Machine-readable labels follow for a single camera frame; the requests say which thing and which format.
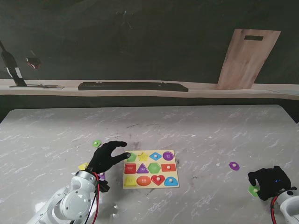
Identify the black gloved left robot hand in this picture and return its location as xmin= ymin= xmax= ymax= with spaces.
xmin=87 ymin=140 xmax=132 ymax=174

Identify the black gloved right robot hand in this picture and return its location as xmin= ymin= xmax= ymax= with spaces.
xmin=247 ymin=165 xmax=292 ymax=202

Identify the green hexagon puzzle piece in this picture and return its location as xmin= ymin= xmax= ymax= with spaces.
xmin=248 ymin=185 xmax=260 ymax=197

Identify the red heart puzzle piece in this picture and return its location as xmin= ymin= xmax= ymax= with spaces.
xmin=150 ymin=174 xmax=165 ymax=186

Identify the orange rectangle puzzle piece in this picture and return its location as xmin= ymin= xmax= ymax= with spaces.
xmin=161 ymin=163 xmax=176 ymax=173

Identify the blue semicircle puzzle piece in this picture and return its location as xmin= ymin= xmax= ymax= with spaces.
xmin=164 ymin=176 xmax=179 ymax=187

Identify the yellow wooden puzzle board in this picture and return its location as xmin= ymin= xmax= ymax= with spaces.
xmin=122 ymin=149 xmax=180 ymax=190

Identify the flat wooden coaster board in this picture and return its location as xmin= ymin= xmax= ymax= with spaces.
xmin=9 ymin=84 xmax=65 ymax=90

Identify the wooden cutting board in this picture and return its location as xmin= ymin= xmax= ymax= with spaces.
xmin=215 ymin=28 xmax=282 ymax=91

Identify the black long tray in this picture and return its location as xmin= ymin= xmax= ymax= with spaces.
xmin=78 ymin=81 xmax=189 ymax=92

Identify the light wooden shelf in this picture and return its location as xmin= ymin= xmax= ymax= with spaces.
xmin=0 ymin=78 xmax=299 ymax=101

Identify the red wine glass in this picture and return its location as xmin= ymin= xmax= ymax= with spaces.
xmin=25 ymin=56 xmax=43 ymax=70

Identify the dark wine bottle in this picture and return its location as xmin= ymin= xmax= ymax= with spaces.
xmin=0 ymin=39 xmax=28 ymax=87

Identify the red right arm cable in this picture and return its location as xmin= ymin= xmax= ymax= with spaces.
xmin=270 ymin=195 xmax=279 ymax=224

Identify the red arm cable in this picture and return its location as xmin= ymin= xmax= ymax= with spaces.
xmin=85 ymin=172 xmax=101 ymax=224
xmin=270 ymin=195 xmax=279 ymax=224

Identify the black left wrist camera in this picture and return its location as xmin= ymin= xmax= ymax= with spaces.
xmin=99 ymin=180 xmax=111 ymax=193

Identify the red left arm cable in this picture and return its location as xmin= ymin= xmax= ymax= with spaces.
xmin=85 ymin=172 xmax=101 ymax=224

